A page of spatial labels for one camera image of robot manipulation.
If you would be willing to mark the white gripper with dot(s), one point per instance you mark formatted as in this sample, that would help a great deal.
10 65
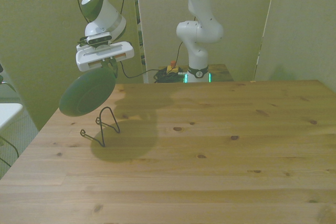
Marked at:
105 53

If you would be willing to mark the green round plate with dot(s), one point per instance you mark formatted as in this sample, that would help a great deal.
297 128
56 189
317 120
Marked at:
86 95

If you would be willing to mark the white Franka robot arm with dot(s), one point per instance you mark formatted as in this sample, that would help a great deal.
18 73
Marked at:
199 32

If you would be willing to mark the small wooden robot base table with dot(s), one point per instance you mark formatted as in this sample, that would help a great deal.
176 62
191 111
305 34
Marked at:
223 73

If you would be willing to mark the yellow emergency stop box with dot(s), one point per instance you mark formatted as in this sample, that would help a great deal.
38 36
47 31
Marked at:
172 69

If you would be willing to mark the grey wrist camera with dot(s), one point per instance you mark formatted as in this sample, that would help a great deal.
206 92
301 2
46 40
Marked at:
98 39

